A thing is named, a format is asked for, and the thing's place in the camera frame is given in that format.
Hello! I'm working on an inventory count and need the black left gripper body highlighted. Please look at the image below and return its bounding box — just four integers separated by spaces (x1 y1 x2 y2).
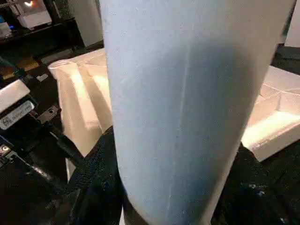
0 67 63 157

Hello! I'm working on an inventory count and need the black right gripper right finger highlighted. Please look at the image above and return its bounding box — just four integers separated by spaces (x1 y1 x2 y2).
210 142 300 225

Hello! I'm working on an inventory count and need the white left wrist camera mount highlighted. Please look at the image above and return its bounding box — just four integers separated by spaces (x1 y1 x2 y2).
0 78 31 113

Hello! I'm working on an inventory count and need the white plastic table leg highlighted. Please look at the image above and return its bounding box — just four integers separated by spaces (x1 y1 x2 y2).
99 0 298 225

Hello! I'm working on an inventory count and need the white plastic table top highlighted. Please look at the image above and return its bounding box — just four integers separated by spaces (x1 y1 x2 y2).
47 48 300 188

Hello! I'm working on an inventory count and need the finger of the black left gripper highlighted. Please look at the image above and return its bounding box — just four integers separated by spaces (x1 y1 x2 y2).
48 126 85 165
0 150 71 211

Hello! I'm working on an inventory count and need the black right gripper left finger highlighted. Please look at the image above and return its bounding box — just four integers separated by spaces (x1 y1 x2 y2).
67 125 125 225

